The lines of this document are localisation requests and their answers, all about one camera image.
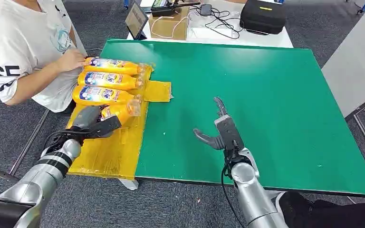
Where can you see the orange drink bottle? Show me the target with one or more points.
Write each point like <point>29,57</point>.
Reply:
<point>119,114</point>
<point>107,80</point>
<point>100,95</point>
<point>113,64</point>

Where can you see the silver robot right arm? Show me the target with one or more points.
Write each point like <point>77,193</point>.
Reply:
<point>255,195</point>

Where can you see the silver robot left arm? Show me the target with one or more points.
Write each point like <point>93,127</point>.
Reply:
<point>28,188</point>

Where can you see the black power adapter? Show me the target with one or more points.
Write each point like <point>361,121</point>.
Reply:
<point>205,9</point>

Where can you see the white partition panel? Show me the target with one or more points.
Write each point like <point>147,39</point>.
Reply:
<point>355,63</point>

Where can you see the yellow plastic sheet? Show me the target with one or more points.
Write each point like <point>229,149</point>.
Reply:
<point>113,154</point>

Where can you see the tablet computer on stand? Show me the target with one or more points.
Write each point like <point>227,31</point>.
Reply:
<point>136,19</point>

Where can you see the person's right hand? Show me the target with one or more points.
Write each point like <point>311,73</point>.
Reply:
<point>70,59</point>

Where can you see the white table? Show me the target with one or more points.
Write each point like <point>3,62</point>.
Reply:
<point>258,39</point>

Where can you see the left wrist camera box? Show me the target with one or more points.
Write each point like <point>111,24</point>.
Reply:
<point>105,126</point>

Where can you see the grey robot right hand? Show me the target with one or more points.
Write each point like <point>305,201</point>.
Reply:
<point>215,141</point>

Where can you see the black carry case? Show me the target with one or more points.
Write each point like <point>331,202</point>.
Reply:
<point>262,15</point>

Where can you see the black device with antenna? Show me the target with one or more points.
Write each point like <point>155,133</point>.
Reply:
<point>163,8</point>

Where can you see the white table leg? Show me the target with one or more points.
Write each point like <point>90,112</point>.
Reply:
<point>129,184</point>

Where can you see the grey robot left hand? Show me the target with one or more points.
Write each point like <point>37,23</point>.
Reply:
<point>86,116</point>

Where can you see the brown cardboard box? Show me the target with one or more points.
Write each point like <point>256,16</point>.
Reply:
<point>166,28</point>

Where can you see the green table mat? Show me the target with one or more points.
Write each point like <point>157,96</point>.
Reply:
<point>264,110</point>

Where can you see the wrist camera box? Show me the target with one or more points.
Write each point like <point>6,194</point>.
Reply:
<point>236,133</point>
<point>105,126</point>

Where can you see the person in white shirt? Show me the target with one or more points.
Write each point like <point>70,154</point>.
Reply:
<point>22,41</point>

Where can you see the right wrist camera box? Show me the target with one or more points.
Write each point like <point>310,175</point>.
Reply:
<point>236,133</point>

